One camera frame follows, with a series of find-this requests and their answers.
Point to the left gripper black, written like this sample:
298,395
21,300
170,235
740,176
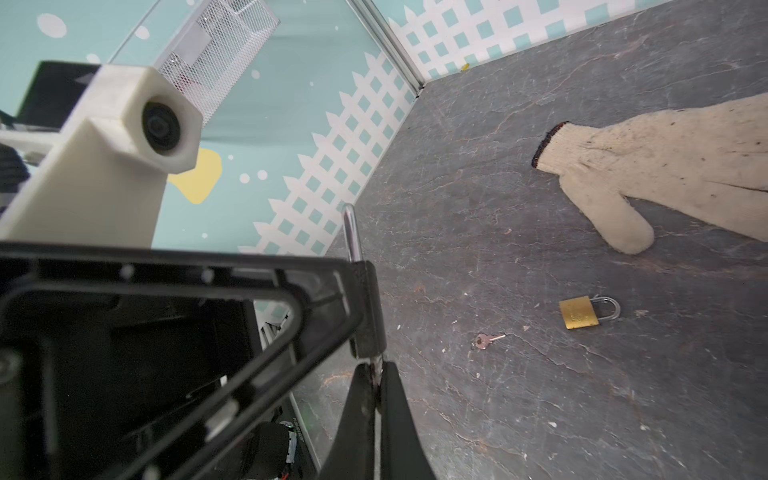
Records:
107,353

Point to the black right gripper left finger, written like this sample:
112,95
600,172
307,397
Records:
352,454

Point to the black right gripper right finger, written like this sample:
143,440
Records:
402,455

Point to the small spare key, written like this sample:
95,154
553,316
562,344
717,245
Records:
483,341

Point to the small brass padlock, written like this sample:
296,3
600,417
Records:
580,312

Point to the beige knit work glove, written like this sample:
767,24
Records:
709,163

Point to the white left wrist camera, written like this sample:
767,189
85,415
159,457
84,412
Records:
102,177

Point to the white wire wall basket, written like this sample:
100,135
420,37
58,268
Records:
213,48

